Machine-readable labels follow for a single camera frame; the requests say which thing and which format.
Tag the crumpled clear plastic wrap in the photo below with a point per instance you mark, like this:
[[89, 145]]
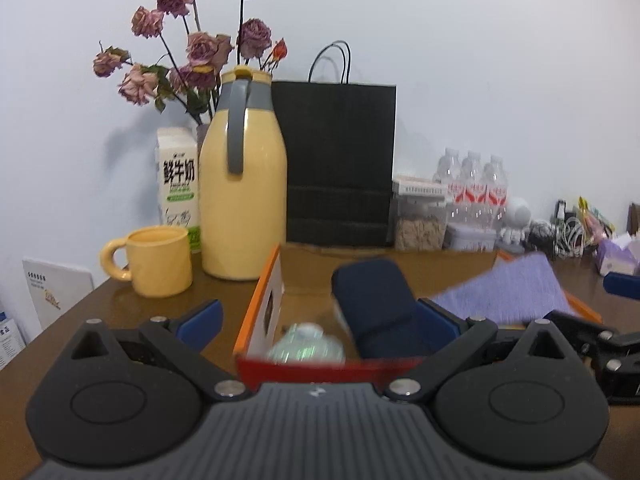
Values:
[[306, 343]]

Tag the milk carton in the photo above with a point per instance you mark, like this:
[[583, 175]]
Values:
[[176, 157]]

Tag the clear food container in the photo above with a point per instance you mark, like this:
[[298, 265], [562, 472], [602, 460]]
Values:
[[419, 214]]

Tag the yellow thermos jug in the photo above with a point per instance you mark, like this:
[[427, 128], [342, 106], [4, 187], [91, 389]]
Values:
[[243, 179]]

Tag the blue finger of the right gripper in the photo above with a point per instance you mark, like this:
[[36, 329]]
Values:
[[622, 285]]

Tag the white booklet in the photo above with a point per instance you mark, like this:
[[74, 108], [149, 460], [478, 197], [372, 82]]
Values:
[[55, 288]]

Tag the white robot toy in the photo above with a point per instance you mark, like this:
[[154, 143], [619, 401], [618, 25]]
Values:
[[515, 222]]

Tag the purple tissue box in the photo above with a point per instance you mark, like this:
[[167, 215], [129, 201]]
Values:
[[619, 255]]

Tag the navy rolled cloth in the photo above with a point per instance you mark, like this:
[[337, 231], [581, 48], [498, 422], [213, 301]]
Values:
[[379, 310]]

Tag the left water bottle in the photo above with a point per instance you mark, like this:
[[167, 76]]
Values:
[[448, 173]]

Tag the purple cloth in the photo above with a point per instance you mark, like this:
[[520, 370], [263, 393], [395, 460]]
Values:
[[509, 293]]

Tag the middle water bottle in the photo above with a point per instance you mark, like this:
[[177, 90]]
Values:
[[471, 177]]

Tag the red cardboard box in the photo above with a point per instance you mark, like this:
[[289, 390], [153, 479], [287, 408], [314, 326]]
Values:
[[295, 287]]

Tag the small tin box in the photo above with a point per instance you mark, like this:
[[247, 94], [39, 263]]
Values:
[[462, 237]]

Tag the yellow mug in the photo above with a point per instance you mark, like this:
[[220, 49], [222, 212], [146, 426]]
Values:
[[156, 261]]

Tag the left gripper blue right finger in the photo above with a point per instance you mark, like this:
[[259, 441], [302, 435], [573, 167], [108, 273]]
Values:
[[436, 327]]

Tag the water bottle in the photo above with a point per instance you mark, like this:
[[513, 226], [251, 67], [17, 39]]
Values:
[[471, 177], [448, 173], [496, 189]]

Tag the dried pink flower bouquet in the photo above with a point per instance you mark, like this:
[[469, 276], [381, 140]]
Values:
[[190, 69]]

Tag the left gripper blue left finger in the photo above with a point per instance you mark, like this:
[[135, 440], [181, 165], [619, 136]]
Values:
[[201, 325]]

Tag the right water bottle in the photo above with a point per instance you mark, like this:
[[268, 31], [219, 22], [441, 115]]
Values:
[[496, 189]]

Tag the black paper bag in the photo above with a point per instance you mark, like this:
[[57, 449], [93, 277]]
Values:
[[340, 144]]

